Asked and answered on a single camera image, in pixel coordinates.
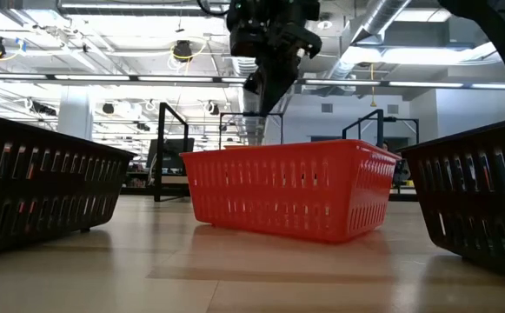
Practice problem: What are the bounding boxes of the person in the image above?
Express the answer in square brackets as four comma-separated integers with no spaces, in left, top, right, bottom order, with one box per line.
[380,141,411,186]

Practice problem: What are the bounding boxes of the black aluminium table frame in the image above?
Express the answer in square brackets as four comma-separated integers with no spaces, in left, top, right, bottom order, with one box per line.
[119,184,418,203]

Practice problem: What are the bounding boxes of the red plastic slotted basket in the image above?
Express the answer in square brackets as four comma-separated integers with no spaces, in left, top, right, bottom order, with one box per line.
[180,138,403,243]

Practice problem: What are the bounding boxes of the dark computer monitor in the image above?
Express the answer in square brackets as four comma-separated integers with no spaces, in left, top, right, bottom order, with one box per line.
[146,137,196,171]

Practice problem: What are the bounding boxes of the black plastic slotted basket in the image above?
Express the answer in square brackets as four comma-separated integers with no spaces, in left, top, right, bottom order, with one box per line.
[0,111,136,261]
[397,113,505,279]

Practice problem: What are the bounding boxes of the yellow hanging cord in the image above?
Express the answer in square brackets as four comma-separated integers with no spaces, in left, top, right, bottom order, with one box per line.
[369,63,377,109]

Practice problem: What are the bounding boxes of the black overhead LED light bar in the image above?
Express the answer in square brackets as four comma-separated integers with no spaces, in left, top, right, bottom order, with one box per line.
[0,72,505,91]

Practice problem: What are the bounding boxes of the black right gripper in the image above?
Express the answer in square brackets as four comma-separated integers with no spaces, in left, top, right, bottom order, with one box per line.
[225,0,322,117]

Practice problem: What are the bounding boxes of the black frame wooden board shelf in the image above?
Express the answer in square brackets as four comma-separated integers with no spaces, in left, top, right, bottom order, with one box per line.
[154,102,386,203]

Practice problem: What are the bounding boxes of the black background workstation frame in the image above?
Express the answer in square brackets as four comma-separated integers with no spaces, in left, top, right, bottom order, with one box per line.
[384,116,421,202]

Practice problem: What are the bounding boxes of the white building pillar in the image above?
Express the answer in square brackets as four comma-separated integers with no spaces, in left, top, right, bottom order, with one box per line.
[57,85,95,141]

